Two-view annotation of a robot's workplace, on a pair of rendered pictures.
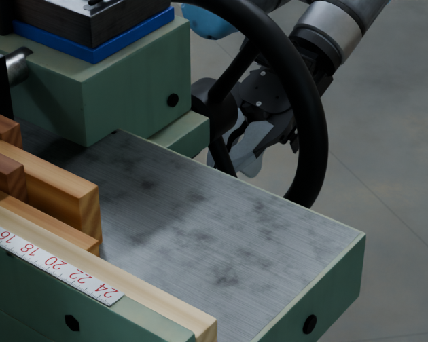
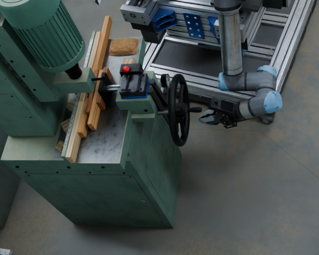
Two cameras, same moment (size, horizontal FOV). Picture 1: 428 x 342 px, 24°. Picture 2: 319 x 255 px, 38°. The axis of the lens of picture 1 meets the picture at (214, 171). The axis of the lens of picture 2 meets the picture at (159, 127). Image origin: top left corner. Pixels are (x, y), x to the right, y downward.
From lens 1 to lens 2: 155 cm
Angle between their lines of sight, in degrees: 57
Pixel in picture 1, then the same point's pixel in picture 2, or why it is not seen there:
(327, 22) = (242, 107)
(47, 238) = (75, 127)
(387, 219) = not seen: outside the picture
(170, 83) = (144, 108)
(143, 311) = (65, 148)
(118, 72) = (125, 102)
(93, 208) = (91, 126)
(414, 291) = not seen: outside the picture
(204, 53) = not seen: outside the picture
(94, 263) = (73, 136)
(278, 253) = (106, 154)
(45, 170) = (91, 115)
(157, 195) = (112, 128)
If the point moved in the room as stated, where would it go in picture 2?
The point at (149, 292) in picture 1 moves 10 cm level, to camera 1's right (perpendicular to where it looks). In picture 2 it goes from (70, 146) to (81, 166)
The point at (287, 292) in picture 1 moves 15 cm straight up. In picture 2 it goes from (97, 160) to (82, 141)
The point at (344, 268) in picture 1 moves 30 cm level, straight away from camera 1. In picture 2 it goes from (113, 165) to (188, 131)
